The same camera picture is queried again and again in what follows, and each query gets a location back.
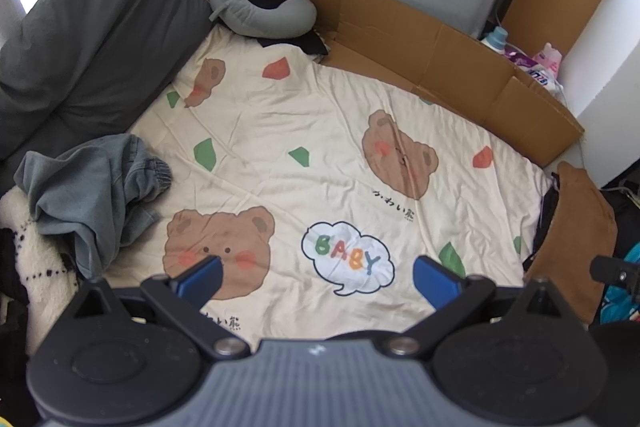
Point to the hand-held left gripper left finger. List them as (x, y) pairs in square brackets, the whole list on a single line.
[(200, 278)]

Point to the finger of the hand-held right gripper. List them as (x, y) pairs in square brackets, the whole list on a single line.
[(617, 276)]

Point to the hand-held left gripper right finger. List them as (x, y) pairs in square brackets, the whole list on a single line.
[(435, 283)]

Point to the blue printed cloth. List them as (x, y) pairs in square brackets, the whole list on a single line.
[(617, 307)]

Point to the brown garment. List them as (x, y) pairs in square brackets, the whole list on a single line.
[(570, 232)]

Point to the black bag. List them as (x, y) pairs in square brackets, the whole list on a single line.
[(625, 207)]

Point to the black knit garment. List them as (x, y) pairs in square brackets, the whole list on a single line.
[(542, 227)]

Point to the white fluffy diamond-pattern blanket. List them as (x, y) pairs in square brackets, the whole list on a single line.
[(35, 257)]

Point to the cream bear print blanket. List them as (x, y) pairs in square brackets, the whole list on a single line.
[(310, 117)]

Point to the pink bottle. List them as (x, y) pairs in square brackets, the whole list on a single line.
[(547, 57)]

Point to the purple packet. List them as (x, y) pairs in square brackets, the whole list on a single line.
[(517, 56)]

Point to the detergent bottle with blue cap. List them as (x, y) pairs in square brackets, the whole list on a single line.
[(495, 41)]

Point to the brown cardboard sheet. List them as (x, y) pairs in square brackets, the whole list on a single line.
[(400, 32)]

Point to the black cloth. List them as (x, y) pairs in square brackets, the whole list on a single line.
[(300, 44)]

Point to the grey neck pillow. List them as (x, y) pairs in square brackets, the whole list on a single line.
[(280, 14)]

